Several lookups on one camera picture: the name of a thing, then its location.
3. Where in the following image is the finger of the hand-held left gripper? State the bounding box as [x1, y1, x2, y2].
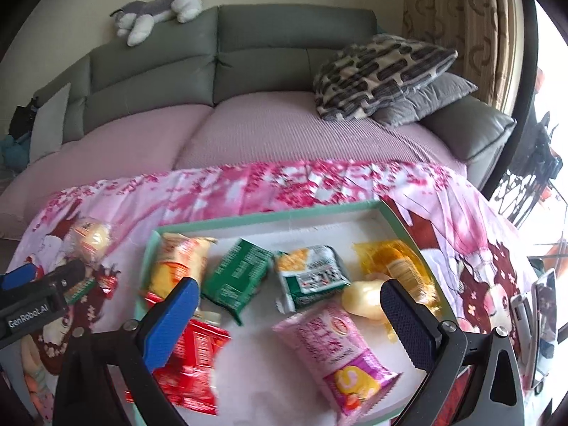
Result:
[37, 259, 88, 297]
[0, 263, 39, 294]

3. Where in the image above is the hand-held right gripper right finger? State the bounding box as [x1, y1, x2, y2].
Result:
[380, 279, 526, 426]

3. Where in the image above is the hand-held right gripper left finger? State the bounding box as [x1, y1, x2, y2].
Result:
[52, 276, 201, 426]

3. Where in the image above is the green and red snack packet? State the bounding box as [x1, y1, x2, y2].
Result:
[66, 274, 120, 305]

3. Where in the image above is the pale yellow bun packet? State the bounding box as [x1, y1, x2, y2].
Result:
[341, 278, 394, 321]

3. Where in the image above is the clear bun packet red label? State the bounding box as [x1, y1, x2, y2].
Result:
[66, 215, 114, 261]

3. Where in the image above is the orange chips packet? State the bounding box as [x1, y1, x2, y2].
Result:
[148, 233, 218, 300]

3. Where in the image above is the yellow snack packet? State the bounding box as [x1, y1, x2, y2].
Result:
[353, 239, 441, 343]

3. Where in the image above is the pink snack packet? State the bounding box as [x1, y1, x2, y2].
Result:
[272, 301, 403, 423]

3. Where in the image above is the green and white cracker packet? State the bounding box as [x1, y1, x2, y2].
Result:
[272, 244, 352, 315]

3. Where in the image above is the white tray with green rim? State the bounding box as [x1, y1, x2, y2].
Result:
[132, 200, 445, 426]

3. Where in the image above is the pink printed blanket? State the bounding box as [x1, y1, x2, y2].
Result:
[0, 159, 555, 426]

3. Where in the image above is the silver phone stand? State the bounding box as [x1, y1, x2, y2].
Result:
[509, 292, 539, 367]

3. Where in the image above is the teal cloth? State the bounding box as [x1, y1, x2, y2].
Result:
[0, 135, 33, 172]

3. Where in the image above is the smartphone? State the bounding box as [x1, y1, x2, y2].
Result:
[530, 268, 559, 393]

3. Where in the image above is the light grey cushion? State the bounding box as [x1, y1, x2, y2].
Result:
[28, 82, 72, 163]

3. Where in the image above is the black bag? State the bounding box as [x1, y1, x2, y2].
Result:
[8, 97, 40, 139]

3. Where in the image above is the pink sofa cover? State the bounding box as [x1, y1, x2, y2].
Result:
[0, 91, 469, 240]

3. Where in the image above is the dark balcony furniture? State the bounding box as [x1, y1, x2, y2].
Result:
[499, 113, 564, 223]

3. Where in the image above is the grey pillow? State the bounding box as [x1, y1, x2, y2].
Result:
[372, 72, 479, 127]

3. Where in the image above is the black and white patterned pillow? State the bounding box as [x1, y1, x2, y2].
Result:
[313, 33, 459, 121]

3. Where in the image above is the grey husky plush toy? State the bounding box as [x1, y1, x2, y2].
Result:
[110, 0, 209, 47]

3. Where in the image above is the grey-green sofa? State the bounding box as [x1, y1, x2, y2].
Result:
[31, 4, 518, 178]

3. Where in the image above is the beige patterned curtain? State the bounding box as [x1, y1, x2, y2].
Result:
[402, 0, 525, 113]

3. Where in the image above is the dark window frame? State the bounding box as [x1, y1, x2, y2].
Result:
[481, 0, 540, 200]

